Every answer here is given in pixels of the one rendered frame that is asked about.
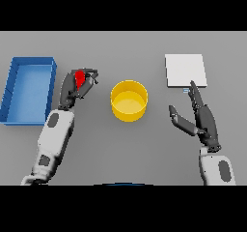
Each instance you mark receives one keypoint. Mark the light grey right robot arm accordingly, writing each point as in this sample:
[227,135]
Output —
[216,167]

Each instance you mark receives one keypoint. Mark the blue tray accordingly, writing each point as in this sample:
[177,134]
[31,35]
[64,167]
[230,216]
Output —
[28,91]

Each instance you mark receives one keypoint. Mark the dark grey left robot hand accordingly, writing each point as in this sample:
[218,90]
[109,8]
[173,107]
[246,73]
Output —
[71,88]

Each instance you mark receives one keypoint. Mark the pale square measuring scale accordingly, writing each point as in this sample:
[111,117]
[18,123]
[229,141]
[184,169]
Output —
[185,70]

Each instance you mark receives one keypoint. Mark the yellow bowl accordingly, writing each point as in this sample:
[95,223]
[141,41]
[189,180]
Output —
[129,101]

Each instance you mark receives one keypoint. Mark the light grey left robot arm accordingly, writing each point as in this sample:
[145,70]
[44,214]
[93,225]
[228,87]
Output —
[53,142]

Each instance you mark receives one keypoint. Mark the red beaker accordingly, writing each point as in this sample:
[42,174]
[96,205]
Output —
[79,78]

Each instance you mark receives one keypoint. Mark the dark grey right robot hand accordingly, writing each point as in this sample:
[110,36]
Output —
[205,120]

